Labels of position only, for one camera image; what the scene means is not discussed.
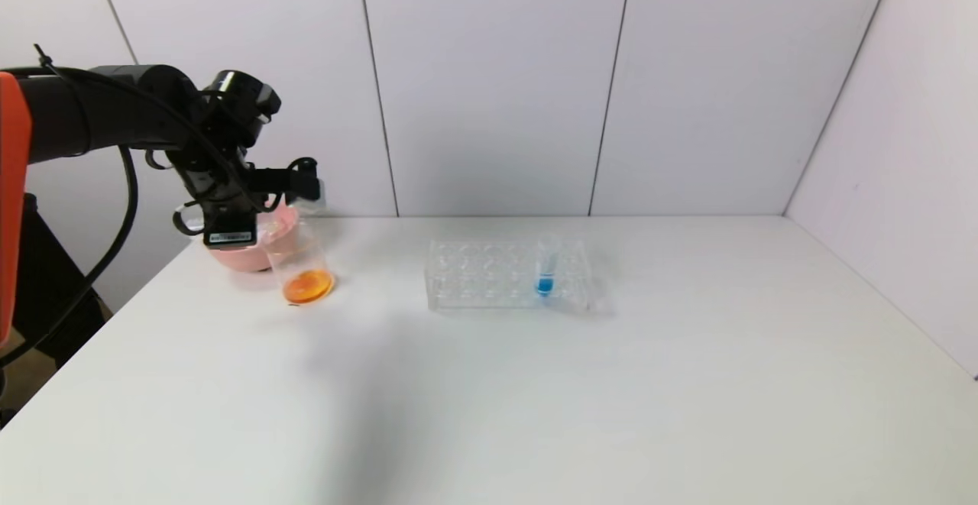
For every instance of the clear plastic test tube rack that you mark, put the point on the clear plastic test tube rack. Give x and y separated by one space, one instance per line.
569 291

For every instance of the person leg in black trousers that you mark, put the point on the person leg in black trousers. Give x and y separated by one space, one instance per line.
46 291

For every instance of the clear glass beaker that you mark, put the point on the clear glass beaker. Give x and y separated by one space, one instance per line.
306 280

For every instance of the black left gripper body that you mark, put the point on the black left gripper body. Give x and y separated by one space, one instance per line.
230 233

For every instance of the test tube with blue pigment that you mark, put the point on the test tube with blue pigment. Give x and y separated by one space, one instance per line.
544 283

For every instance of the pink bowl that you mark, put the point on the pink bowl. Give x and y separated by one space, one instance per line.
237 259

